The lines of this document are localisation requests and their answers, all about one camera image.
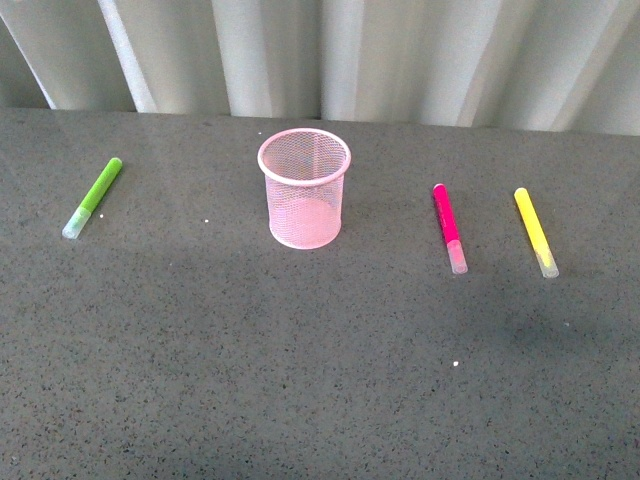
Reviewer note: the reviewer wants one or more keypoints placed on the pink highlighter pen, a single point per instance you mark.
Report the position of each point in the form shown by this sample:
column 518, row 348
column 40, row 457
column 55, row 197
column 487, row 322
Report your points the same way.
column 449, row 229

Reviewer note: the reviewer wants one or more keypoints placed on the pink mesh pen cup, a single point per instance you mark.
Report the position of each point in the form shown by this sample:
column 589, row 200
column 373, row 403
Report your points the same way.
column 304, row 170

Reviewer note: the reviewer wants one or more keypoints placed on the yellow highlighter pen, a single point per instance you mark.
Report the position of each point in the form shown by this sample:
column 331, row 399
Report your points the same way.
column 536, row 234

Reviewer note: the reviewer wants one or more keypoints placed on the green highlighter pen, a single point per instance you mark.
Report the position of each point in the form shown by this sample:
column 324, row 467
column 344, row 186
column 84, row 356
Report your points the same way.
column 91, row 200

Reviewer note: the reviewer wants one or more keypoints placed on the white pleated curtain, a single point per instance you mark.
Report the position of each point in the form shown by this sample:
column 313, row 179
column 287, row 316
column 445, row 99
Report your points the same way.
column 532, row 65

